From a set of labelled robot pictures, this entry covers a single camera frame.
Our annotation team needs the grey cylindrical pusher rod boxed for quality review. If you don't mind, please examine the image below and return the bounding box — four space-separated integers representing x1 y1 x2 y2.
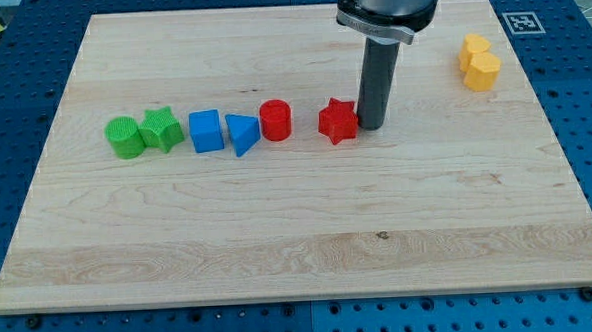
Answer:
357 38 400 131

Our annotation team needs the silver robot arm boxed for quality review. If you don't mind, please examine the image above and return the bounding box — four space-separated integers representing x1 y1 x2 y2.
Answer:
336 0 438 131

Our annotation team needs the yellow hexagon block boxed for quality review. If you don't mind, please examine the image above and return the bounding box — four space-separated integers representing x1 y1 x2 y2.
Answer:
463 52 502 92

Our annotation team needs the red star block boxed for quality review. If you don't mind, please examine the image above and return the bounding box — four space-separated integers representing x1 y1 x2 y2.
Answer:
318 97 358 145

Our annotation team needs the yellow heart block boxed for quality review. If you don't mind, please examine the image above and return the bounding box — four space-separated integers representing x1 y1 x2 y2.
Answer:
457 33 491 73

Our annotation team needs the red cylinder block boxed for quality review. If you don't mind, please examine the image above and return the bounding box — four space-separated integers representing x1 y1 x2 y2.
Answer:
259 99 292 142

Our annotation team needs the fiducial marker tag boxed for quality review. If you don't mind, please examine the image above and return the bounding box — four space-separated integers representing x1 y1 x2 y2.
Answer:
503 11 545 35

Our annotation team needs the blue triangle block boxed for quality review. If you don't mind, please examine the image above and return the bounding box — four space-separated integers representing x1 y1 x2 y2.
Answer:
225 114 261 158

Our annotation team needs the wooden board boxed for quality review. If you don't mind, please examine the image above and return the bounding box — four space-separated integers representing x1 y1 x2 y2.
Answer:
0 0 592 315

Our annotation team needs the blue cube block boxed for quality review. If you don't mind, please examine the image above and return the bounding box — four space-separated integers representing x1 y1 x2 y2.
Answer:
188 109 224 153

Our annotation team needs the green star block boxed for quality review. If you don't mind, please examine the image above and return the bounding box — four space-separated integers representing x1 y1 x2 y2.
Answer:
138 106 185 153

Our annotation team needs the green cylinder block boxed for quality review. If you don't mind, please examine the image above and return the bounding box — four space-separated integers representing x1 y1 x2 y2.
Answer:
104 116 146 160

